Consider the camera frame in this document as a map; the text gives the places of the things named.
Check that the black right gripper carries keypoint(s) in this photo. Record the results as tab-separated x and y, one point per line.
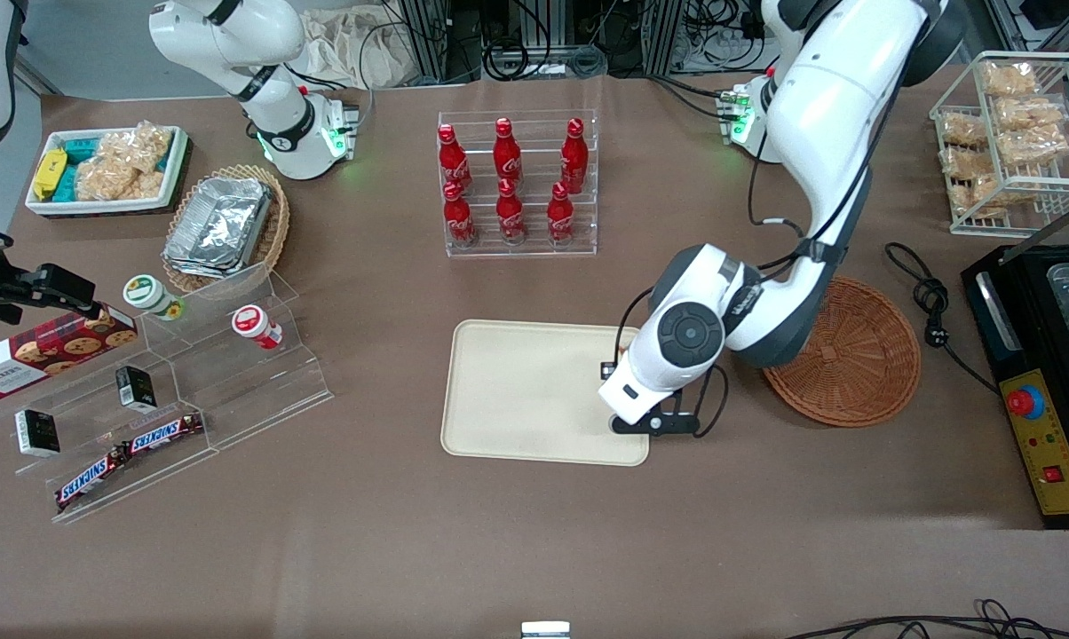
12	290

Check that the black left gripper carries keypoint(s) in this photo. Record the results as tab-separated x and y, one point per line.
607	370

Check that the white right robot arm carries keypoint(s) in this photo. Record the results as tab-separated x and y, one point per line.
268	98

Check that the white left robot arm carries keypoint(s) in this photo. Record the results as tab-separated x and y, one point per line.
827	106

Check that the cream plastic serving tray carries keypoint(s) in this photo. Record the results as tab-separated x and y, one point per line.
526	390

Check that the brown round wicker basket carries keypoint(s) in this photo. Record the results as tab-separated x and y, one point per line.
854	355

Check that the light wicker basket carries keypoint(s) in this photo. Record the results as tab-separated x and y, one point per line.
273	226

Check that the Walkers red tartan cookie box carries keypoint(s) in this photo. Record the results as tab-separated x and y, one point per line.
46	351

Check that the green-lidded sunflower jar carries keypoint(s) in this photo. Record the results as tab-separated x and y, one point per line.
148	295

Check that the teal snack packet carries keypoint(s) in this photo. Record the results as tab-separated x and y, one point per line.
82	146
68	185

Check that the clear bag of crackers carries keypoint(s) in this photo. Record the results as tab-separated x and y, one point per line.
148	144
108	180

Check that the yellow snack packet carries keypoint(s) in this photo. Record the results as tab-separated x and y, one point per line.
50	173

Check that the small black carton box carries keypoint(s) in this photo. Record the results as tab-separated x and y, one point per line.
37	432
135	388

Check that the clear acrylic tiered riser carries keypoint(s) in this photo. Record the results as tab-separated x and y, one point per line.
82	426
259	390

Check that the aluminium foil container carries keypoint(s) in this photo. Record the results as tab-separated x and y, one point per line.
219	226

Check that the white rectangular snack bin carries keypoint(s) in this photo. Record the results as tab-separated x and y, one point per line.
175	164

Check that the Snickers chocolate bar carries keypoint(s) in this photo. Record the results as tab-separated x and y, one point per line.
166	432
91	479

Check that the red-lidded small jar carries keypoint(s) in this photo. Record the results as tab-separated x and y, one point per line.
252	324

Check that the clear acrylic bottle rack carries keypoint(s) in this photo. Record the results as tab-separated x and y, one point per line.
517	250

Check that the red Coca-Cola bottle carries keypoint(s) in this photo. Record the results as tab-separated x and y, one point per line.
574	160
452	160
560	216
507	155
510	213
459	217

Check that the small silver white device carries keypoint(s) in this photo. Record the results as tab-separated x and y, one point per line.
545	630

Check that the black countertop appliance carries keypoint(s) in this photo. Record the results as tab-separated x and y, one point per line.
996	302

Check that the red emergency stop button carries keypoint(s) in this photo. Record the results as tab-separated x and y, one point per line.
1025	402

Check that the beige crumpled cloth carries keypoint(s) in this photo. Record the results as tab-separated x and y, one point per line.
348	44

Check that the bagged fried snack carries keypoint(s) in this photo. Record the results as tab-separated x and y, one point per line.
1030	114
965	130
970	169
1009	78
1036	146

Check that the aluminium frame post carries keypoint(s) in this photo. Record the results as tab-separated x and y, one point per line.
430	35
661	35

